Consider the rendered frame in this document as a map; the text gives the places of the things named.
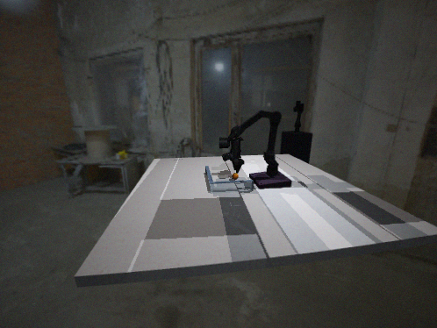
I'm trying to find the clear l-shaped low wall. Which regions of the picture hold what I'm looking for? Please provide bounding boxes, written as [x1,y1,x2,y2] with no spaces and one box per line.
[205,169,253,194]
[205,166,254,190]

